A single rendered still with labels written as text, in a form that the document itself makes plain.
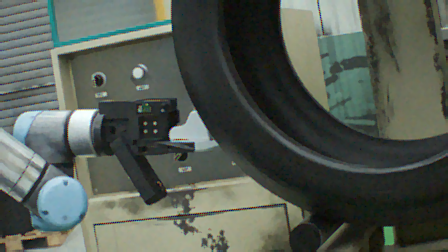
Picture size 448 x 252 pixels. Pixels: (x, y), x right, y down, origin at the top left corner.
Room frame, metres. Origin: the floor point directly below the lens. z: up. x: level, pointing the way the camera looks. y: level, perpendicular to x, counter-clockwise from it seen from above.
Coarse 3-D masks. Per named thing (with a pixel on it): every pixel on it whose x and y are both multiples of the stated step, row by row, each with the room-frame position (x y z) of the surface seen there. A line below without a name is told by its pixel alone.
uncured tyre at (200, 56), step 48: (192, 0) 1.25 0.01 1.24; (240, 0) 1.50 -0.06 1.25; (192, 48) 1.25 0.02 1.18; (240, 48) 1.50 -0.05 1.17; (192, 96) 1.29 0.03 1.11; (240, 96) 1.22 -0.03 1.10; (288, 96) 1.50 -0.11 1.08; (240, 144) 1.24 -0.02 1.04; (288, 144) 1.20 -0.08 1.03; (336, 144) 1.48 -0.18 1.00; (384, 144) 1.45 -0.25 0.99; (432, 144) 1.43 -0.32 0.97; (288, 192) 1.24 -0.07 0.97; (336, 192) 1.19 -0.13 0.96; (384, 192) 1.17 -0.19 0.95; (432, 192) 1.15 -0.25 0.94
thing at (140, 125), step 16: (112, 112) 1.41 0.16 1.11; (128, 112) 1.38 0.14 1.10; (144, 112) 1.38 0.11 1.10; (160, 112) 1.37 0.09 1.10; (176, 112) 1.42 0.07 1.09; (96, 128) 1.40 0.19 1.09; (112, 128) 1.44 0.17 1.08; (128, 128) 1.41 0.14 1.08; (144, 128) 1.39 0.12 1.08; (160, 128) 1.38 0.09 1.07; (96, 144) 1.41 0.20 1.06; (128, 144) 1.41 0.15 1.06; (144, 144) 1.38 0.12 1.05
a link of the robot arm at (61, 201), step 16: (0, 128) 1.31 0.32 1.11; (0, 144) 1.29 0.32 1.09; (16, 144) 1.31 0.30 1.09; (0, 160) 1.28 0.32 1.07; (16, 160) 1.29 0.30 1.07; (32, 160) 1.31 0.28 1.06; (0, 176) 1.29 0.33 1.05; (16, 176) 1.29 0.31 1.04; (32, 176) 1.30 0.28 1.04; (48, 176) 1.31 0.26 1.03; (64, 176) 1.33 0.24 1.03; (16, 192) 1.30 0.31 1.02; (32, 192) 1.30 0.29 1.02; (48, 192) 1.28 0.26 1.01; (64, 192) 1.29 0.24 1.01; (80, 192) 1.30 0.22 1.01; (32, 208) 1.31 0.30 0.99; (48, 208) 1.28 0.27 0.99; (64, 208) 1.29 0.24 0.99; (80, 208) 1.30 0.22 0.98; (48, 224) 1.31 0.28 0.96; (64, 224) 1.29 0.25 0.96
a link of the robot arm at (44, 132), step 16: (32, 112) 1.47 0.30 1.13; (48, 112) 1.46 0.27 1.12; (64, 112) 1.44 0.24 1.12; (16, 128) 1.45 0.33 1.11; (32, 128) 1.44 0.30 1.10; (48, 128) 1.43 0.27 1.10; (64, 128) 1.42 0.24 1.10; (32, 144) 1.44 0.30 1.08; (48, 144) 1.43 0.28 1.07; (64, 144) 1.42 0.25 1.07; (48, 160) 1.43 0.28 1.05; (64, 160) 1.44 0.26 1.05
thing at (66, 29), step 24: (48, 0) 2.17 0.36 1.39; (72, 0) 2.16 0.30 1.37; (96, 0) 2.14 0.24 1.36; (120, 0) 2.12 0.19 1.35; (144, 0) 2.10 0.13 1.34; (168, 0) 2.08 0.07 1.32; (72, 24) 2.16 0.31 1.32; (96, 24) 2.14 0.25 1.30; (120, 24) 2.12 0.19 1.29; (144, 24) 2.09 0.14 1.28
